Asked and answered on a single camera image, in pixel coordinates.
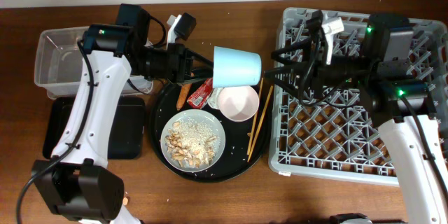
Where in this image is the clear plastic bin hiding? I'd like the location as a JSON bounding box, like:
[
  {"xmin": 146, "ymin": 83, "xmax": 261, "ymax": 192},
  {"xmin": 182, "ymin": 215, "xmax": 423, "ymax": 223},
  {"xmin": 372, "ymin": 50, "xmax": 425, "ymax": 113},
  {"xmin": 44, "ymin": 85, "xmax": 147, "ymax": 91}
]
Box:
[{"xmin": 34, "ymin": 27, "xmax": 153, "ymax": 102}]

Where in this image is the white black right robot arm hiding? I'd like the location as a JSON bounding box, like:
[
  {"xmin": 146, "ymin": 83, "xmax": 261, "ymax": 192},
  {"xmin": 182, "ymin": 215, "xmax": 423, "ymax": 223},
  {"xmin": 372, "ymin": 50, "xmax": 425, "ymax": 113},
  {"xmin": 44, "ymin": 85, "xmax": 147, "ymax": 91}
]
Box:
[{"xmin": 265, "ymin": 11, "xmax": 447, "ymax": 223}]

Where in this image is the red snack wrapper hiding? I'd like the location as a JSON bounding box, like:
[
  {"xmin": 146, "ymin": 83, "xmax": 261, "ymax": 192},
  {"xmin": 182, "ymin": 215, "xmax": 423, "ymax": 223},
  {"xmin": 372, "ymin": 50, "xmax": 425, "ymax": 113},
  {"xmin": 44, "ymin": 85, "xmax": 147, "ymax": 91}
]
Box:
[{"xmin": 187, "ymin": 78, "xmax": 213, "ymax": 109}]

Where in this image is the light blue cup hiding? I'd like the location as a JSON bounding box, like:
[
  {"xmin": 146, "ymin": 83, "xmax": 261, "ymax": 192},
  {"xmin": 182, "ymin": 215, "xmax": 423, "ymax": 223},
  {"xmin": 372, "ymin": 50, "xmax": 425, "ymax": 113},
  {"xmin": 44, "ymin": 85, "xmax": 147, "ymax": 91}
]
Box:
[{"xmin": 212, "ymin": 46, "xmax": 262, "ymax": 88}]

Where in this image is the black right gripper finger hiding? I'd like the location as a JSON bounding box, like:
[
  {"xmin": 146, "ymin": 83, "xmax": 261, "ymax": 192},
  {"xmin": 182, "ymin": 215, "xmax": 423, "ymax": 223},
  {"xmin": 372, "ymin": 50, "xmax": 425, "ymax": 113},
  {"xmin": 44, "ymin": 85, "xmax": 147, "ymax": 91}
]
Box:
[
  {"xmin": 264, "ymin": 66, "xmax": 298, "ymax": 81},
  {"xmin": 270, "ymin": 47, "xmax": 305, "ymax": 64}
]

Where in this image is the orange carrot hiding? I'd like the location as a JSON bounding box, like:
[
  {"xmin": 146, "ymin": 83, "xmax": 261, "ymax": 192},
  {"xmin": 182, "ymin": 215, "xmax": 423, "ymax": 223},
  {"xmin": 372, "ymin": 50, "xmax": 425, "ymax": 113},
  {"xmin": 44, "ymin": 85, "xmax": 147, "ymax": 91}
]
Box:
[{"xmin": 176, "ymin": 83, "xmax": 192, "ymax": 111}]

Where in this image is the grey plate with food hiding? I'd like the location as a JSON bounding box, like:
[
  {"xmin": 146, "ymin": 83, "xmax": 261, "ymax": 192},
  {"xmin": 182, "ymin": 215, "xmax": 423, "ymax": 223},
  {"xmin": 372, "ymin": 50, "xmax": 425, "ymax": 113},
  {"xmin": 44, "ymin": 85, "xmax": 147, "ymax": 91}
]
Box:
[{"xmin": 160, "ymin": 109, "xmax": 226, "ymax": 173}]

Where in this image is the pink bowl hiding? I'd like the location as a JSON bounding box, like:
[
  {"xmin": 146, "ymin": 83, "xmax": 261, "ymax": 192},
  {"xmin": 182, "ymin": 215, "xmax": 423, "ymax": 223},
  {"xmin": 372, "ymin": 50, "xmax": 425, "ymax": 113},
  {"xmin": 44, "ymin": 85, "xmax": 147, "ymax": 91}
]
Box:
[{"xmin": 218, "ymin": 86, "xmax": 260, "ymax": 123}]

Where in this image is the black rectangular bin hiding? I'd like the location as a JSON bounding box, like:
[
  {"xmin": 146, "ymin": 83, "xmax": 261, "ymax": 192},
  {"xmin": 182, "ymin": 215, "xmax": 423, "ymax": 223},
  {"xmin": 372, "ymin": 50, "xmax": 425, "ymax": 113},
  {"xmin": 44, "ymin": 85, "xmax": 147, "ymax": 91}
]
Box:
[{"xmin": 42, "ymin": 97, "xmax": 146, "ymax": 160}]

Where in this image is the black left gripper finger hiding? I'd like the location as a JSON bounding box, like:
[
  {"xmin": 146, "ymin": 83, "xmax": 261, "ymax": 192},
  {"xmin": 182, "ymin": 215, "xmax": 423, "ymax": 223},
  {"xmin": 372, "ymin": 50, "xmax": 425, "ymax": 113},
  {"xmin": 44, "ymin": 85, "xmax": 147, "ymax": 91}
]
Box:
[
  {"xmin": 190, "ymin": 51, "xmax": 214, "ymax": 67},
  {"xmin": 192, "ymin": 68, "xmax": 213, "ymax": 79}
]

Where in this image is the wooden chopstick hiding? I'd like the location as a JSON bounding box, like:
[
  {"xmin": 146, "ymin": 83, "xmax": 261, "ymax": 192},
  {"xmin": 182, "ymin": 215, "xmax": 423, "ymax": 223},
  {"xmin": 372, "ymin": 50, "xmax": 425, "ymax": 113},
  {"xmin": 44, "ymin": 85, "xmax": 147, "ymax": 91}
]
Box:
[
  {"xmin": 247, "ymin": 85, "xmax": 274, "ymax": 162},
  {"xmin": 246, "ymin": 77, "xmax": 264, "ymax": 156}
]

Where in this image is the crumpled white tissue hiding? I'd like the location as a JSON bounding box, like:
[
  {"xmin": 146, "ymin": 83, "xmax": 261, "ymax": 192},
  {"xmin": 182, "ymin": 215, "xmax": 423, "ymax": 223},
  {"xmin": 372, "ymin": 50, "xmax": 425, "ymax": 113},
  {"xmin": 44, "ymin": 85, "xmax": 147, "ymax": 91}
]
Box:
[{"xmin": 207, "ymin": 87, "xmax": 223, "ymax": 110}]

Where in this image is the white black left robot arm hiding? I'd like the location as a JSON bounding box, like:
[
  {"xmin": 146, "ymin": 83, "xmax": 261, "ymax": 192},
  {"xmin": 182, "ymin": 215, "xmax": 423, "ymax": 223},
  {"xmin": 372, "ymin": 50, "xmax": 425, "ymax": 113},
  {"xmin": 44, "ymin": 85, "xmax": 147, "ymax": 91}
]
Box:
[{"xmin": 27, "ymin": 3, "xmax": 214, "ymax": 223}]

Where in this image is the peanut on table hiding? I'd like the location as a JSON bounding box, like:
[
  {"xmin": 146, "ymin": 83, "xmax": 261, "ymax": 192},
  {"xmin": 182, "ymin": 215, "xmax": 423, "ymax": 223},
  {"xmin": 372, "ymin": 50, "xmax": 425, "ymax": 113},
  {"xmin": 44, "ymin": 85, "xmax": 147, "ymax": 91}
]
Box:
[{"xmin": 122, "ymin": 197, "xmax": 129, "ymax": 206}]

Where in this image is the round black tray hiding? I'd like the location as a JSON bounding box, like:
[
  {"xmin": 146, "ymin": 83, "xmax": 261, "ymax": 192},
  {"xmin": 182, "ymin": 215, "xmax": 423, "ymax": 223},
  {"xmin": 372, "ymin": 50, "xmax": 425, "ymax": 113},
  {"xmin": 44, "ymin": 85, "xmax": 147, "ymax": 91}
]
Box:
[{"xmin": 148, "ymin": 84, "xmax": 272, "ymax": 183}]

